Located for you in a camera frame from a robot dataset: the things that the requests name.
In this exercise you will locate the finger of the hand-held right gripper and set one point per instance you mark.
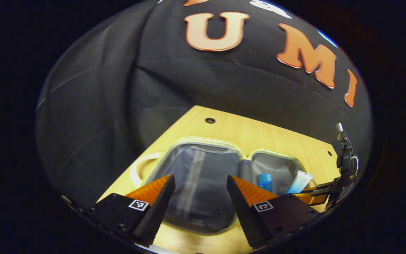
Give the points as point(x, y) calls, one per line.
point(317, 199)
point(321, 188)

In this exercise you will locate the blue glass bottle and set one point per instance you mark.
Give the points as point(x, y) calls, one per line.
point(265, 181)

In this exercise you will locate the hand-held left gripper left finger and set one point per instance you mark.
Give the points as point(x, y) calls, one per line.
point(157, 211)

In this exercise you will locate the white and blue tube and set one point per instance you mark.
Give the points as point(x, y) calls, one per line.
point(300, 181)

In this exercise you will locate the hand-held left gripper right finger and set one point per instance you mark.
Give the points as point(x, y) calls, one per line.
point(243, 211)

